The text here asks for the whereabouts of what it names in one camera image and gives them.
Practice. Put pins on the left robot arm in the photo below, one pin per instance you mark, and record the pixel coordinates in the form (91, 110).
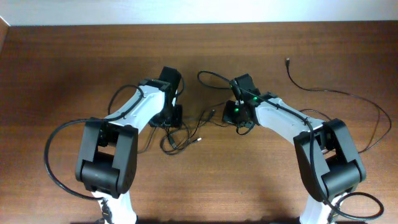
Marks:
(107, 159)

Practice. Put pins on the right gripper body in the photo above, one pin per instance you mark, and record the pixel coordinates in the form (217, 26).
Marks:
(232, 114)

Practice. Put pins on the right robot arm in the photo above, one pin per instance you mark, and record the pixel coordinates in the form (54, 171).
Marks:
(329, 163)

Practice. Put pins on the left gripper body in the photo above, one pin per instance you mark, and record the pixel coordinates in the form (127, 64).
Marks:
(171, 117)

